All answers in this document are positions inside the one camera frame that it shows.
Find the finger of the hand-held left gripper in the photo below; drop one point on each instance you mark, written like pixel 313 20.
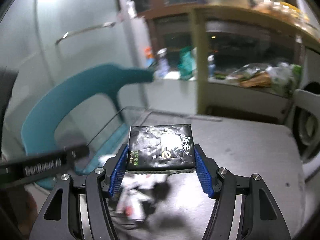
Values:
pixel 78 152

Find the small blue bottle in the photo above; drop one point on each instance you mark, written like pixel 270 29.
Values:
pixel 211 66

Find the white narrow cabinet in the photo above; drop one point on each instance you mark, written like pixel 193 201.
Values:
pixel 136 30

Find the grey refrigerator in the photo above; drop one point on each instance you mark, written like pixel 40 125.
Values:
pixel 75 55

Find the green white plastic bag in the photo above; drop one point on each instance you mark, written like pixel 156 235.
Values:
pixel 287 77

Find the clear spray bottle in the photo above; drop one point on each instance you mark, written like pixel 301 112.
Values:
pixel 162 65

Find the teal plastic chair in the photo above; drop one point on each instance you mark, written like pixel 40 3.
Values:
pixel 50 105

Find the yellow snack bags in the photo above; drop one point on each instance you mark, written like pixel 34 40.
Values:
pixel 277 5

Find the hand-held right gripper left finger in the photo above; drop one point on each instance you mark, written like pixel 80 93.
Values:
pixel 117 177

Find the orange capped spray bottle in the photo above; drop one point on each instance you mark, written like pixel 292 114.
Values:
pixel 148 55

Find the grey plastic chair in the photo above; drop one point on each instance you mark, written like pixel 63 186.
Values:
pixel 306 97

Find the clear plastic grocery bag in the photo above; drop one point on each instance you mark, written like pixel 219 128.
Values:
pixel 255 76

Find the light wooden shelf unit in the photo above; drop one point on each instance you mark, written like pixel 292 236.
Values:
pixel 201 80

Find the white printed wrapper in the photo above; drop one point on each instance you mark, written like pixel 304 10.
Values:
pixel 132 195

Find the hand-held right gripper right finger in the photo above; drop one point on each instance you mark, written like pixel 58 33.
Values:
pixel 205 177

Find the crinkled black tissue pack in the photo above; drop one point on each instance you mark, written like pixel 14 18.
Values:
pixel 160 147

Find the white washing machine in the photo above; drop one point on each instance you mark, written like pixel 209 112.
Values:
pixel 311 127

